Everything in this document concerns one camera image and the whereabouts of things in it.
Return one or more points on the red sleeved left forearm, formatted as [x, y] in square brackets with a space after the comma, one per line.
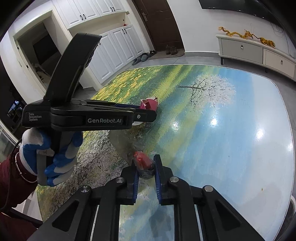
[16, 186]

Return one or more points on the pink red paper box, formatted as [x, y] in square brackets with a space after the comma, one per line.
[149, 103]

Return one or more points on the white TV cabinet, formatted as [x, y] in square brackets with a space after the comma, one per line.
[256, 53]

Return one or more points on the blue white gloved left hand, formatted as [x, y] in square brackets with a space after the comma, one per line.
[49, 167]

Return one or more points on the black wall television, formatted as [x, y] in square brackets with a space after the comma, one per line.
[250, 7]

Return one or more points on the brown doormat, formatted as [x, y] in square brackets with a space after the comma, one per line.
[162, 55]

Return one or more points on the dark brown entrance door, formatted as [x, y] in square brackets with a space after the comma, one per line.
[160, 24]

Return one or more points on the red trash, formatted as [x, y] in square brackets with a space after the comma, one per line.
[145, 166]

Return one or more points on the brown shoes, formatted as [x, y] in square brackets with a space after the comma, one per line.
[171, 50]

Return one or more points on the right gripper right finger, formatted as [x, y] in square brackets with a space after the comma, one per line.
[199, 213]

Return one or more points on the white shoe cabinet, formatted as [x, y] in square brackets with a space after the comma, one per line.
[121, 40]

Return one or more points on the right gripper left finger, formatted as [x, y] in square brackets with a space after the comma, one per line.
[92, 213]

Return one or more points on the grey slippers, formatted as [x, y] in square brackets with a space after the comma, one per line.
[143, 57]

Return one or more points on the golden dragon figurine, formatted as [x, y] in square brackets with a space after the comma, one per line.
[246, 35]

